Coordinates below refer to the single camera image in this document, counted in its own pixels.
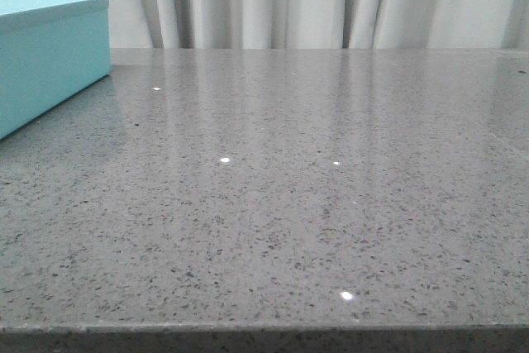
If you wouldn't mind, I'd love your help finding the light blue storage box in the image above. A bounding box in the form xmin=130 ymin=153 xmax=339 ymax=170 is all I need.
xmin=1 ymin=0 xmax=112 ymax=136

